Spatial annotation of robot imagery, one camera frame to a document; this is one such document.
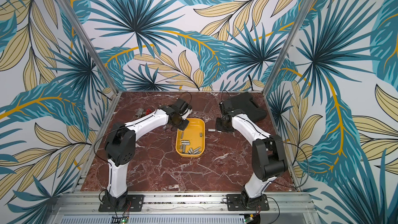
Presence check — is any yellow plastic storage tray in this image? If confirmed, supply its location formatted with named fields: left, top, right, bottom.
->
left=175, top=118, right=205, bottom=158

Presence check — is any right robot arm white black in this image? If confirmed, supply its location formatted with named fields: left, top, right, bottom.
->
left=216, top=100, right=288, bottom=201

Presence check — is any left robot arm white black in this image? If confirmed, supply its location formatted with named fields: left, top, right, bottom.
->
left=105, top=99, right=192, bottom=200

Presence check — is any silver socket pile in tray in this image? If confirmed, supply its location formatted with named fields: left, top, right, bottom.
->
left=177, top=140, right=202, bottom=155

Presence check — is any black tool case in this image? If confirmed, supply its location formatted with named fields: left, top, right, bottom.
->
left=223, top=92, right=267, bottom=122

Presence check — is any steel valve with red handwheel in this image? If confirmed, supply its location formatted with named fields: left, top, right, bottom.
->
left=135, top=108, right=152, bottom=119

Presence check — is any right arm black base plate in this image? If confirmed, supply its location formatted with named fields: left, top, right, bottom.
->
left=226, top=193, right=269, bottom=211

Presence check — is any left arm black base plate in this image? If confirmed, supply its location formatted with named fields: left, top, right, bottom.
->
left=98, top=195, right=144, bottom=213

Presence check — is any aluminium front rail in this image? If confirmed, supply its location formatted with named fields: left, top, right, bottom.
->
left=46, top=192, right=321, bottom=224

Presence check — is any aluminium frame post left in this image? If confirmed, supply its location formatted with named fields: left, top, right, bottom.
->
left=56, top=0, right=119, bottom=94

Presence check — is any aluminium frame post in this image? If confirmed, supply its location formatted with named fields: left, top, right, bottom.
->
left=56, top=0, right=119, bottom=94
left=263, top=0, right=314, bottom=97

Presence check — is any aluminium frame post right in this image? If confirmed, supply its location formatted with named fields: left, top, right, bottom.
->
left=263, top=0, right=314, bottom=97

